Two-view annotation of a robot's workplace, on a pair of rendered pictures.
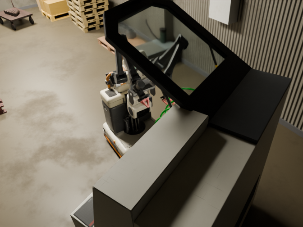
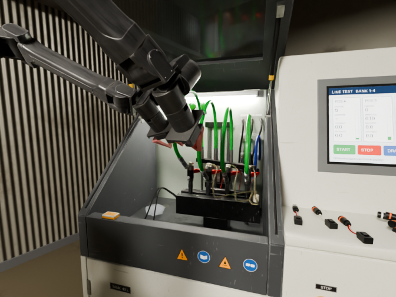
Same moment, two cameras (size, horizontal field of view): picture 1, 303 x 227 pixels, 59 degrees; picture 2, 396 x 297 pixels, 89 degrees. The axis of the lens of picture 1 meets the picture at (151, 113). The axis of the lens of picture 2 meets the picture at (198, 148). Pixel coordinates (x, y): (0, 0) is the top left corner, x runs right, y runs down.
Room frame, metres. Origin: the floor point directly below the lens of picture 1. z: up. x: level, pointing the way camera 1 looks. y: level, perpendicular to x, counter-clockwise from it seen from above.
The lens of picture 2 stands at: (1.91, 0.52, 1.28)
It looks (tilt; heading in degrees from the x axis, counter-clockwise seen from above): 7 degrees down; 248
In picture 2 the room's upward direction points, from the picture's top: straight up
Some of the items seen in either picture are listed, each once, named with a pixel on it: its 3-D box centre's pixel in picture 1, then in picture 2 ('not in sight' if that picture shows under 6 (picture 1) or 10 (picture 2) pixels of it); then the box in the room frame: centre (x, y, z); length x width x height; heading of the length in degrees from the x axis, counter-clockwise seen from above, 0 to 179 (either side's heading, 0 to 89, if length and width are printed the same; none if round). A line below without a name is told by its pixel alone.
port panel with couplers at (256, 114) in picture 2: not in sight; (250, 138); (1.26, -0.34, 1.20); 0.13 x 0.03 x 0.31; 142
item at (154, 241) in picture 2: not in sight; (168, 247); (1.76, -0.09, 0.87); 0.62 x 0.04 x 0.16; 142
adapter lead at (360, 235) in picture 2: not in sight; (353, 228); (1.30, 0.19, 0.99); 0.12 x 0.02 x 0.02; 60
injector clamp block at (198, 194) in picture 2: not in sight; (217, 211); (1.52, -0.21, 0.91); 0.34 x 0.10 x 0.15; 142
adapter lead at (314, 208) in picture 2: not in sight; (323, 216); (1.31, 0.11, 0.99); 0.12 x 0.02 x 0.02; 62
